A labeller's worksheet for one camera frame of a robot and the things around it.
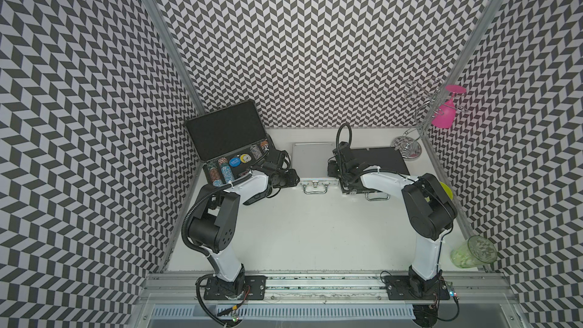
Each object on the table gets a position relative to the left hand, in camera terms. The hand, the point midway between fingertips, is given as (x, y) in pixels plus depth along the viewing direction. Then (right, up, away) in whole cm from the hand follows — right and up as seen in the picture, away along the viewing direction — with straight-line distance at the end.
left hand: (297, 181), depth 93 cm
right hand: (+15, +4, +4) cm, 16 cm away
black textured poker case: (+42, +9, +8) cm, 44 cm away
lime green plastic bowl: (+62, -3, -2) cm, 62 cm away
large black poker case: (-33, +17, +14) cm, 40 cm away
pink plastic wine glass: (+61, +27, -2) cm, 66 cm away
